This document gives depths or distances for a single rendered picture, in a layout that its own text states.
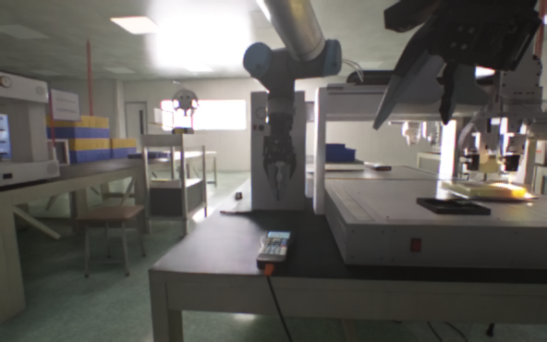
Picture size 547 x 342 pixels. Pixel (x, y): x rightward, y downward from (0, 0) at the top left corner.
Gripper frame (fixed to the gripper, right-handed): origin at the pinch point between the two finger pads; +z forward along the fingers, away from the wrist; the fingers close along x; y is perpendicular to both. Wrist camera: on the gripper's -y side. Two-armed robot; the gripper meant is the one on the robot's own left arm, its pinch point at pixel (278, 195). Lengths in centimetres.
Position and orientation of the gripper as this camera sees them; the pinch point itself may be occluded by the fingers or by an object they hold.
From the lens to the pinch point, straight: 71.6
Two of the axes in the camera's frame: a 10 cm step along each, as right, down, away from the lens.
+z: -0.4, 9.9, -1.4
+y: -1.4, -1.4, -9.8
